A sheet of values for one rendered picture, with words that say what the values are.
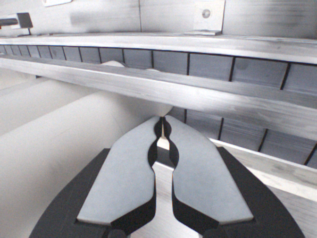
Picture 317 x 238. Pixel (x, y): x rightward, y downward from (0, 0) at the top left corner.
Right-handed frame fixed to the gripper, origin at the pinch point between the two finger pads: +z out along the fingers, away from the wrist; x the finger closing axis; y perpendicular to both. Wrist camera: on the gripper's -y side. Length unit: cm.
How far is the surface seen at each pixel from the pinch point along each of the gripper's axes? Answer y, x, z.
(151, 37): -4.9, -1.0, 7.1
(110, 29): -5.5, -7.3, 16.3
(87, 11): -8.1, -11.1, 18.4
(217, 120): 2.2, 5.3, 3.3
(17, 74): 0.6, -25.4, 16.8
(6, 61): -3.6, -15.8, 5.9
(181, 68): -2.3, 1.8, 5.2
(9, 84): 1.8, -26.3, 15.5
